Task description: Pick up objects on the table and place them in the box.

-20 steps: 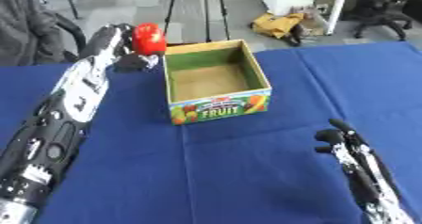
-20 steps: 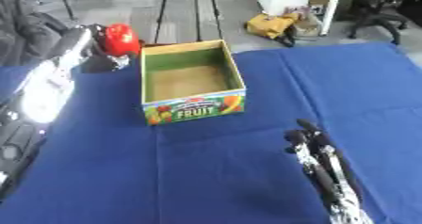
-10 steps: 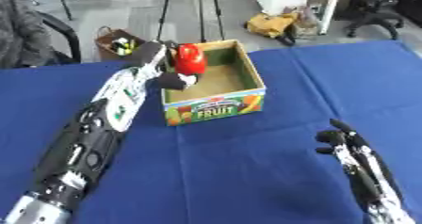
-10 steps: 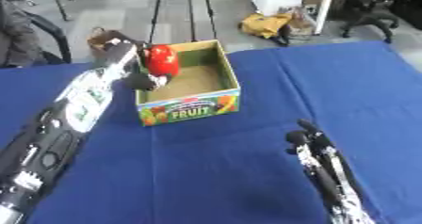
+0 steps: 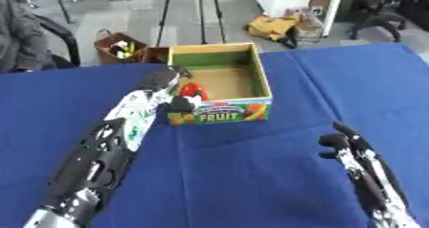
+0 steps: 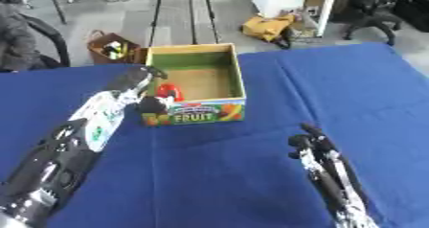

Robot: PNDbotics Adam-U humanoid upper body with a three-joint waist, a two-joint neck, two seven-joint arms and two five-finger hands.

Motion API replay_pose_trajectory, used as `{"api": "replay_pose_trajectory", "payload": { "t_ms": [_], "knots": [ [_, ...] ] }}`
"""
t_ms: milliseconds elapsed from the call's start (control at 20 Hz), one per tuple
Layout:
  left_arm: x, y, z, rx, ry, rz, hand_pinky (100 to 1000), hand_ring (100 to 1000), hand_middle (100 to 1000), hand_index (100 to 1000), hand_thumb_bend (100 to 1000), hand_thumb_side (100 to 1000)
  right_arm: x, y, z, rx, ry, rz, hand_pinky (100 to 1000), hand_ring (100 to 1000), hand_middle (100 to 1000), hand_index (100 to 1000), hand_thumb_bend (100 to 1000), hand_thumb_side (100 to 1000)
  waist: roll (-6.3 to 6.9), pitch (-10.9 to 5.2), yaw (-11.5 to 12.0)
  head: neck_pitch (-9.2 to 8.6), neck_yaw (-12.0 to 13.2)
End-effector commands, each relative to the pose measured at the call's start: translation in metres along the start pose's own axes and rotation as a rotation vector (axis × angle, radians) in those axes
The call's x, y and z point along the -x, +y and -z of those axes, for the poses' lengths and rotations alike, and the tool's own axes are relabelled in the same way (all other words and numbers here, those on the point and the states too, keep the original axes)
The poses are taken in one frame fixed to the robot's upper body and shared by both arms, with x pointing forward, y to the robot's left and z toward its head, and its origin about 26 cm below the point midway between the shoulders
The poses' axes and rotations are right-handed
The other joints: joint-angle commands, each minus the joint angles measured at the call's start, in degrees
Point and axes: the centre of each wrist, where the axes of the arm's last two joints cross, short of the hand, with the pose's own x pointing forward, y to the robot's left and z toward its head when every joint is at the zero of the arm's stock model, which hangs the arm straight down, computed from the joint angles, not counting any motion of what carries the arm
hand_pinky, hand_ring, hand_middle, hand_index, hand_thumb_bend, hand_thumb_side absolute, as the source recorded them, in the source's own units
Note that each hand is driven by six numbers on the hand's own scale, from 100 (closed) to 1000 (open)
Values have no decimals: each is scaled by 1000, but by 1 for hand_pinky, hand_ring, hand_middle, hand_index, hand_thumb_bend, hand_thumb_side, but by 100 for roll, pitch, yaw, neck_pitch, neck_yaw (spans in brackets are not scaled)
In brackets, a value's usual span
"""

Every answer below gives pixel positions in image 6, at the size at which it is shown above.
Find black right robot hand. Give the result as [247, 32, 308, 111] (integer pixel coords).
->
[286, 122, 371, 214]

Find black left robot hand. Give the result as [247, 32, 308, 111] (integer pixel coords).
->
[105, 65, 176, 115]

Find red toy fruit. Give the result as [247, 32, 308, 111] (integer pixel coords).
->
[155, 83, 187, 103]

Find tan cardboard box green inside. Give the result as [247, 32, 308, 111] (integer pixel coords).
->
[139, 42, 248, 126]

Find brown basket with items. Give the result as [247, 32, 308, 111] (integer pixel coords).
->
[85, 30, 147, 65]

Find black tripod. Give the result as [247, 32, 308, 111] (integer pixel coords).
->
[146, 0, 223, 48]

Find black office chair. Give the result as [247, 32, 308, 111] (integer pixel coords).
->
[18, 12, 74, 69]

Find person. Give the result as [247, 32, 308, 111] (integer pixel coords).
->
[0, 2, 49, 73]

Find yellow bag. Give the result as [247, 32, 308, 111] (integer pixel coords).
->
[239, 12, 299, 50]

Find black rolling chair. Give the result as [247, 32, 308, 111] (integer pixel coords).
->
[340, 0, 406, 46]

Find white cabinet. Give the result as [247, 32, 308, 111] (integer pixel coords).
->
[249, 0, 342, 38]

